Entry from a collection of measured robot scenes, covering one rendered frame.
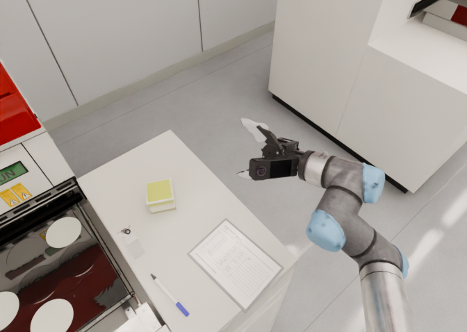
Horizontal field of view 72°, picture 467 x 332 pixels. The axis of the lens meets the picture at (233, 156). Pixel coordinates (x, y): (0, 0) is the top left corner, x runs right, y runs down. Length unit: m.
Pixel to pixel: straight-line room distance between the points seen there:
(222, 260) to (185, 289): 0.11
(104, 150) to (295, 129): 1.44
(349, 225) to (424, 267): 1.55
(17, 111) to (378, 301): 0.82
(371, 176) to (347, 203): 0.07
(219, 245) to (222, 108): 1.90
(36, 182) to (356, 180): 0.86
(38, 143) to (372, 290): 0.86
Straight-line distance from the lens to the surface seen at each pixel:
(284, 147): 0.76
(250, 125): 0.79
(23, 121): 0.89
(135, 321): 0.96
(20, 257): 1.13
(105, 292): 0.98
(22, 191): 1.09
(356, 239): 0.67
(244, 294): 0.85
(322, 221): 0.64
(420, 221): 2.33
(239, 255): 0.88
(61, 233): 1.11
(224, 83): 2.94
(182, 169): 1.04
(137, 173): 1.06
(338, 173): 0.69
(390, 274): 0.67
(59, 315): 1.01
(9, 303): 1.08
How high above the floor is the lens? 1.78
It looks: 50 degrees down
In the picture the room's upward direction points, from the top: straight up
